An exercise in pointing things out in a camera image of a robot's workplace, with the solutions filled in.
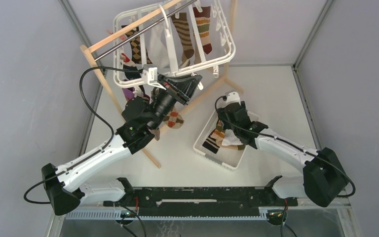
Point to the black sock in basket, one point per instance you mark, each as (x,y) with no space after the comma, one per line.
(211,145)

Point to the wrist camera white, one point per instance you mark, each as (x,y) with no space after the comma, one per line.
(149,75)
(232,97)

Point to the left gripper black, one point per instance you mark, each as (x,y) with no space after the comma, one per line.
(182,88)

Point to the navy blue sock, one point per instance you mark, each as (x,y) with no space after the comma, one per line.
(131,72)

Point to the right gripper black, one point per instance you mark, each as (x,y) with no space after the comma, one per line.
(222,115)

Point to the white plastic clip hanger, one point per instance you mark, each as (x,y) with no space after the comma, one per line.
(223,46)

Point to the white sock hanging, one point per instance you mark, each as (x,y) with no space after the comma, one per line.
(157,51)

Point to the white plastic basket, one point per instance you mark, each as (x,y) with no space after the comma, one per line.
(227,158)

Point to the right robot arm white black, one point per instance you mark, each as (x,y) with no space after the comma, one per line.
(322,176)

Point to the white sock in basket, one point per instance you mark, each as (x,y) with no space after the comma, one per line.
(230,139)

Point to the beige orange argyle sock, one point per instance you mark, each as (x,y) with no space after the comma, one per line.
(173,119)

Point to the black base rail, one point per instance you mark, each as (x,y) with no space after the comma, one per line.
(202,200)

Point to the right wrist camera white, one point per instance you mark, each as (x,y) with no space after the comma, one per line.
(232,97)

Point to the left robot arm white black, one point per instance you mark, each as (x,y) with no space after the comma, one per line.
(66,185)

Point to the brown yellow argyle sock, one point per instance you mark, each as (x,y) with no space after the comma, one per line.
(135,45)

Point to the white cable duct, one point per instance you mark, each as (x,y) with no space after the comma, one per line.
(110,214)

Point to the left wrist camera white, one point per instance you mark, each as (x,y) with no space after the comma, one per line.
(149,75)

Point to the tan sock in basket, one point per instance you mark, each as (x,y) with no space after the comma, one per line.
(234,147)

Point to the metal hanging rod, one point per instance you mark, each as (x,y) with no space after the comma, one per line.
(159,10)

